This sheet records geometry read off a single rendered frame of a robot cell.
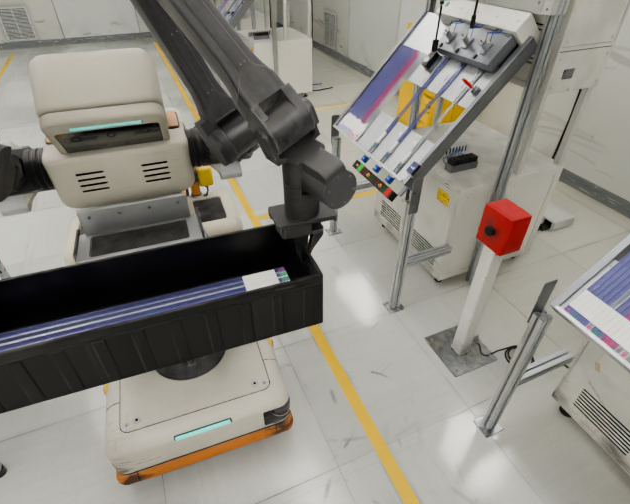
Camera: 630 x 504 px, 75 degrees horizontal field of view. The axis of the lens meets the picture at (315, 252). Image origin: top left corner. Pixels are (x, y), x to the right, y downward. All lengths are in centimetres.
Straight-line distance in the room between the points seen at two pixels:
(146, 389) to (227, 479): 44
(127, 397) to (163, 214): 84
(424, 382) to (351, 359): 33
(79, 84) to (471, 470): 167
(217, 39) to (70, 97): 34
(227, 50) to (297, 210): 24
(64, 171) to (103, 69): 22
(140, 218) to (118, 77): 29
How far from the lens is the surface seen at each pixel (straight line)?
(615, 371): 176
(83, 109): 85
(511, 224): 155
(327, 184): 55
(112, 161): 93
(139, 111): 83
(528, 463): 189
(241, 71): 59
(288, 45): 488
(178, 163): 94
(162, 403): 159
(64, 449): 198
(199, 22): 63
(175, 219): 99
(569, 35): 207
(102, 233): 100
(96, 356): 68
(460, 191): 201
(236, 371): 160
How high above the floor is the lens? 156
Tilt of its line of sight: 38 degrees down
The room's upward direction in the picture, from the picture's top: straight up
